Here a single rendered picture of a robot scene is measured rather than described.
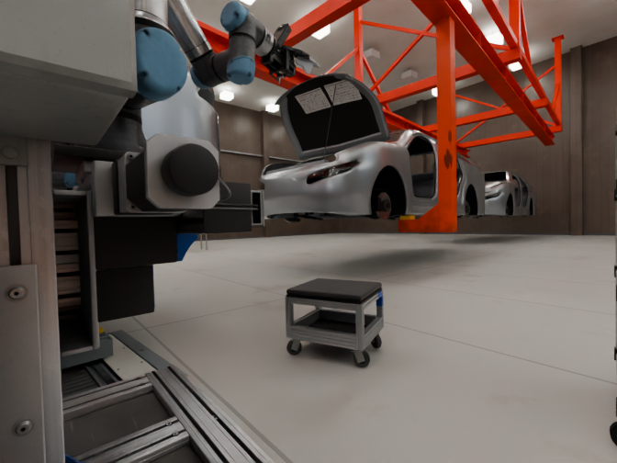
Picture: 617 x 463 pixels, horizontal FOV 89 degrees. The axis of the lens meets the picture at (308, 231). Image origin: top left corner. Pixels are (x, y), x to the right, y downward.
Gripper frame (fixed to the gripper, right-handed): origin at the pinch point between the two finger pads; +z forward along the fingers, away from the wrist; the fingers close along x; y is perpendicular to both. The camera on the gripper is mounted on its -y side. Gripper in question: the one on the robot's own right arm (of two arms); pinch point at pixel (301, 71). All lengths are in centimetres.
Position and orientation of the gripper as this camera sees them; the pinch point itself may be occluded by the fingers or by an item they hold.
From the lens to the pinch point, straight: 127.1
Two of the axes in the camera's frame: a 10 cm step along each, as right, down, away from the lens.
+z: 5.3, 0.7, 8.5
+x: 8.5, -0.1, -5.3
